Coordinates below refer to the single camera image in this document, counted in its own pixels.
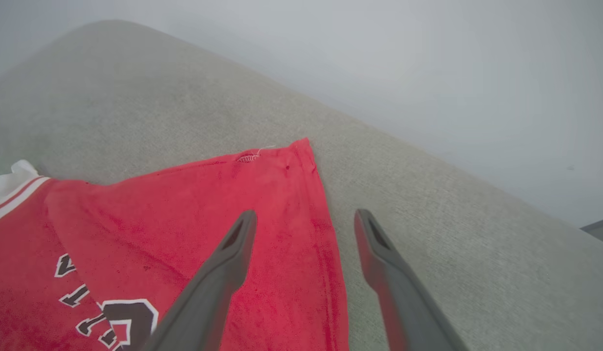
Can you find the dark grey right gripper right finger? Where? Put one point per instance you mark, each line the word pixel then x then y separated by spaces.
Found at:
pixel 403 302

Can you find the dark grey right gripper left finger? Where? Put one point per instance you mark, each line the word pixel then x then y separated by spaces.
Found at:
pixel 218 292

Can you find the red basketball jersey number 23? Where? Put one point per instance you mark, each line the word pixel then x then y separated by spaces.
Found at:
pixel 184 219

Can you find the grey fabric sofa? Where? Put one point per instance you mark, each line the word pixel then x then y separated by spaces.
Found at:
pixel 184 107

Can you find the dark grey panel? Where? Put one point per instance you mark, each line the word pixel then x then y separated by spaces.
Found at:
pixel 601 230

